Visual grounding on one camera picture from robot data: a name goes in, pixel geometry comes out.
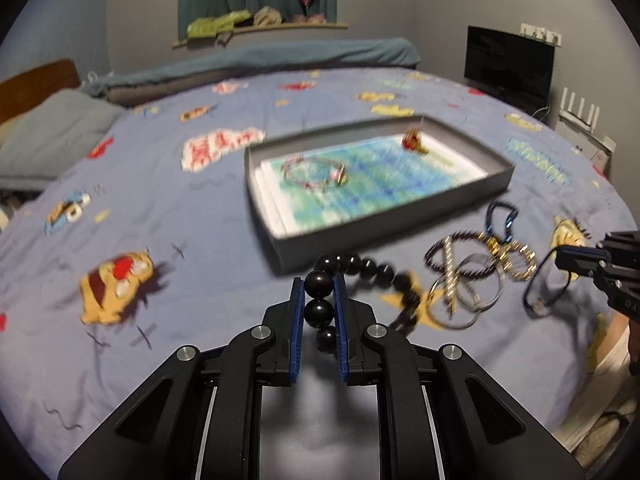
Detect blue carabiner bracelet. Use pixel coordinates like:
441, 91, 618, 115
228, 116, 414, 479
484, 200, 518, 243

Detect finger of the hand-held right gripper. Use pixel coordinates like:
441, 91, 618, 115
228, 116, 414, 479
600, 231, 640, 261
556, 245, 613, 275

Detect red and gold ornament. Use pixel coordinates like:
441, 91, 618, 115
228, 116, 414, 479
401, 127, 431, 155

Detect wooden headboard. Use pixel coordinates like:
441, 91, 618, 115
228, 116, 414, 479
0, 58, 82, 126

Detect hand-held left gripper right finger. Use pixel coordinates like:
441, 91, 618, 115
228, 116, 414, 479
334, 275, 586, 480

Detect teal folded blanket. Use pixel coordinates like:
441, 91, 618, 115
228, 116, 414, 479
80, 37, 420, 106

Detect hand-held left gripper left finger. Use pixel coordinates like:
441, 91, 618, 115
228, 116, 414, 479
57, 276, 306, 480

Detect blue printed paper sheet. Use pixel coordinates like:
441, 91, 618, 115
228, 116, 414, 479
255, 135, 488, 238

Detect green cloth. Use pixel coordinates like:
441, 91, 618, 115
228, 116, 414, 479
187, 10, 253, 40

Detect wooden window shelf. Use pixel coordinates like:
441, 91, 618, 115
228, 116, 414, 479
172, 22, 349, 50

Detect gold twisted hair stick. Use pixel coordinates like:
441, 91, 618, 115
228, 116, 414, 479
442, 237, 461, 316

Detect black bead bracelet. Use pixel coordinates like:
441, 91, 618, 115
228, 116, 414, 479
304, 254, 423, 356

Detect grey-green pillow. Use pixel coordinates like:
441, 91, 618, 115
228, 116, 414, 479
0, 89, 126, 191

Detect person's right hand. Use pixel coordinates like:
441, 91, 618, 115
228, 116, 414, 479
597, 312, 632, 376

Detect cartoon printed blue bedsheet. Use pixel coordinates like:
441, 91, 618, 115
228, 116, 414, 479
0, 65, 631, 480

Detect black cord bracelet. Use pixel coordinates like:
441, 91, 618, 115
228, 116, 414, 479
524, 245, 583, 317

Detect silver bangle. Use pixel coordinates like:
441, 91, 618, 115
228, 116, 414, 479
457, 255, 506, 311
427, 280, 483, 331

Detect grey cardboard box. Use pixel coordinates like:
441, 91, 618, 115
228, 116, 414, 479
244, 115, 516, 276

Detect beige cloth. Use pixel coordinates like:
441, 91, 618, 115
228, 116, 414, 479
252, 6, 283, 27

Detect dark braided bracelet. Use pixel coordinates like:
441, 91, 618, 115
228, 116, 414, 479
425, 230, 506, 278

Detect white wall sockets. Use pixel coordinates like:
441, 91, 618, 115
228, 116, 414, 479
520, 22, 563, 45

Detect white router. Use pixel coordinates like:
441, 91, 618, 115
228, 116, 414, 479
557, 87, 601, 133

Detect black television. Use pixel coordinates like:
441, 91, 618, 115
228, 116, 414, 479
464, 25, 556, 113

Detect gold chain bracelet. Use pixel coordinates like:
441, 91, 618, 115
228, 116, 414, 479
480, 232, 538, 281

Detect pink and silver bracelet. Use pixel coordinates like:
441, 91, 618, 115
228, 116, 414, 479
282, 155, 351, 193

